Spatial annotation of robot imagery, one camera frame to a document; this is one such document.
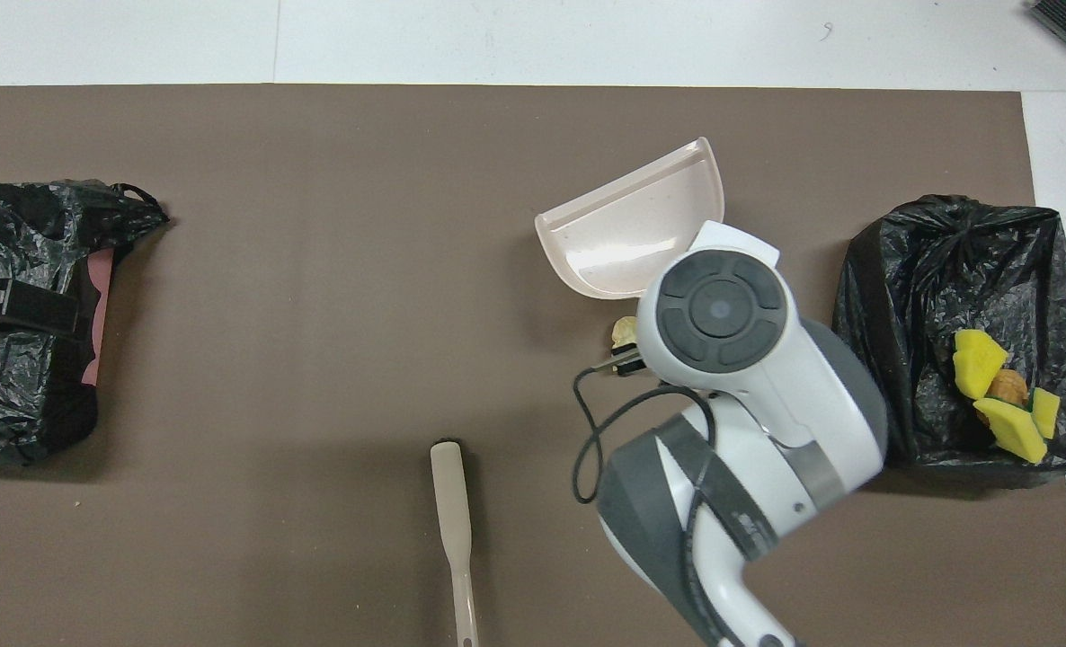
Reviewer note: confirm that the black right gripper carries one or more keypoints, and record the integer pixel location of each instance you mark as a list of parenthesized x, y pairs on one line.
[(627, 361)]

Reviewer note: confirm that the beige plastic dustpan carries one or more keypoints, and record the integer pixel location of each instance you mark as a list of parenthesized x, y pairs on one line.
[(623, 234)]

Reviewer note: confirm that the beige hand brush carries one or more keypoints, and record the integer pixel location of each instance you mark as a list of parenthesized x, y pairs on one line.
[(454, 512)]

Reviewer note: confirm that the plain yellow sponge chunk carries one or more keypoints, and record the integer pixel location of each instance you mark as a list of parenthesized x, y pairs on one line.
[(978, 362)]

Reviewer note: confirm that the brown rounded sponge lump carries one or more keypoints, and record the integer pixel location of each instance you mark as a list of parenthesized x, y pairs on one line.
[(1008, 388)]

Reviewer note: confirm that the yellow sponge with green layer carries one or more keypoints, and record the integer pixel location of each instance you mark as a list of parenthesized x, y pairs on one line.
[(1011, 429)]

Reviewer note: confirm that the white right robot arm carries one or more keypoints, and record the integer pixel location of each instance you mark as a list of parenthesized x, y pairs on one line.
[(767, 386)]

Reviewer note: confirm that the black bag bin pink rim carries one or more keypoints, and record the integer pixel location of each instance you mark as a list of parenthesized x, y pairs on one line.
[(12, 404)]

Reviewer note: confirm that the black bag lined bin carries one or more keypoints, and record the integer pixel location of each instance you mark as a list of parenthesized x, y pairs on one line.
[(910, 341)]

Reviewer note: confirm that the brown table mat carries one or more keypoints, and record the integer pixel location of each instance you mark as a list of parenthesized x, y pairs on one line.
[(317, 180)]

